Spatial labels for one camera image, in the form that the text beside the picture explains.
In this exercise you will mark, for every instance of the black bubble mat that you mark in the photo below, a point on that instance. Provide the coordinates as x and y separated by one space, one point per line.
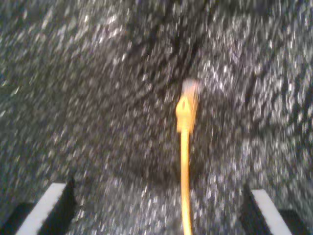
97 98

